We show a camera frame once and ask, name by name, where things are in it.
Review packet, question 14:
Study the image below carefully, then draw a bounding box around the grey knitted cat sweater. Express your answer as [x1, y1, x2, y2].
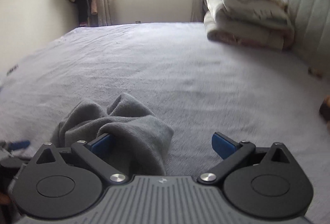
[51, 93, 173, 175]

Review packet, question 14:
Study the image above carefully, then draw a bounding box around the light grey bed sheet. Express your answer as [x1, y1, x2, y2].
[1, 23, 329, 223]

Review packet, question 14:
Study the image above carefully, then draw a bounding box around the brown yellow small cloth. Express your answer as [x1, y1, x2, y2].
[308, 67, 323, 79]

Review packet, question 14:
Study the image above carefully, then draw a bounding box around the folded white floral quilt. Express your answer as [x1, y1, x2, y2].
[204, 0, 295, 51]

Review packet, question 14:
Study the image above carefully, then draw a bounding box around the grey quilted headboard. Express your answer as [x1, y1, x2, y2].
[283, 0, 329, 77]

